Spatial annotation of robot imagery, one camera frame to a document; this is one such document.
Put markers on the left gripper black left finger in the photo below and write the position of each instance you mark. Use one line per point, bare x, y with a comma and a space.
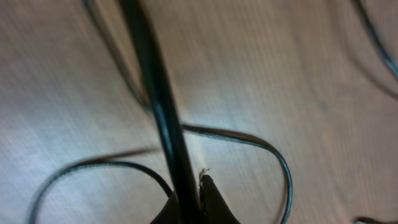
170, 213

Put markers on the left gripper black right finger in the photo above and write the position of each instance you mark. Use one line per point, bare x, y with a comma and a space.
214, 207

